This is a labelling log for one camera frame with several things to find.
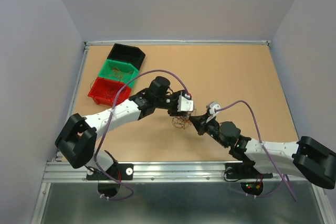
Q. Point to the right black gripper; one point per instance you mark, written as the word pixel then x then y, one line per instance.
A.
pixel 200 123

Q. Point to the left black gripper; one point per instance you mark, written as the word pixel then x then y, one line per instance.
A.
pixel 173 112

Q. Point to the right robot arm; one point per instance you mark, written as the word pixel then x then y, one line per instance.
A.
pixel 305 158

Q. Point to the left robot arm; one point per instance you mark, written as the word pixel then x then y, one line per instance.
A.
pixel 77 139

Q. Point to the green plastic bin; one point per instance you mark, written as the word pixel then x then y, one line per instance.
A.
pixel 118 71

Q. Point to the black plastic bin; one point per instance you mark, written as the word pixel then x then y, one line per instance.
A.
pixel 128 54

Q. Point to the red plastic bin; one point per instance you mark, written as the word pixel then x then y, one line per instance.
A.
pixel 103 91

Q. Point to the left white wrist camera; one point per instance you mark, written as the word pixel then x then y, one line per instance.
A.
pixel 185 102

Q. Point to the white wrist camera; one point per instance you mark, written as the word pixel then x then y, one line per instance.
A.
pixel 185 102
pixel 212 109

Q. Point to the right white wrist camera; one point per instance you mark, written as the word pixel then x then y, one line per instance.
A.
pixel 212 109

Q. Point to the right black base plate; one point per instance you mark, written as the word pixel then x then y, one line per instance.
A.
pixel 240 170

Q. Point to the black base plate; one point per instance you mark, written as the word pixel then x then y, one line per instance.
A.
pixel 123 171
pixel 240 170

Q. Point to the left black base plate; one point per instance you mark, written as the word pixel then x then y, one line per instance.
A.
pixel 123 171

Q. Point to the aluminium front rail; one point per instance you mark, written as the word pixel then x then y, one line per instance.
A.
pixel 145 172

